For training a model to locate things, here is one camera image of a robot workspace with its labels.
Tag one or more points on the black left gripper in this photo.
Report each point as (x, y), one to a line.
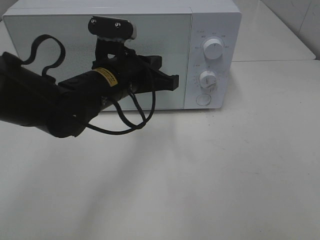
(119, 70)

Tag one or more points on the white timer knob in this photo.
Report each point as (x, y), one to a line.
(207, 79)

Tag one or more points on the white microwave oven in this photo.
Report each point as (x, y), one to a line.
(209, 18)

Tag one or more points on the white microwave door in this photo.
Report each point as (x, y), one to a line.
(165, 35)

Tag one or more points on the round door release button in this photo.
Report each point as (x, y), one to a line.
(203, 99)

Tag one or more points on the left silver black wrist camera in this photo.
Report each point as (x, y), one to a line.
(112, 28)

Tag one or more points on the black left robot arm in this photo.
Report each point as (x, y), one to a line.
(64, 109)

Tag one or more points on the upper white power knob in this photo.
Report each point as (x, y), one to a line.
(213, 48)

